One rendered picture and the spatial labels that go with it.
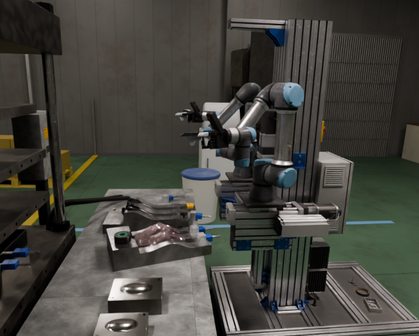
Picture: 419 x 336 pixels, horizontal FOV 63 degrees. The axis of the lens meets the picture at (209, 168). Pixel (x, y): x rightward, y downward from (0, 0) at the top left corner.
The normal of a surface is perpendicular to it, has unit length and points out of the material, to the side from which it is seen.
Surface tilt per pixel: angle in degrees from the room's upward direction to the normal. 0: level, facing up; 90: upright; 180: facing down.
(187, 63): 90
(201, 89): 90
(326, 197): 90
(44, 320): 0
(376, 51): 90
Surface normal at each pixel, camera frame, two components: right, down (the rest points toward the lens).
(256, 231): 0.12, 0.24
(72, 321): 0.03, -0.97
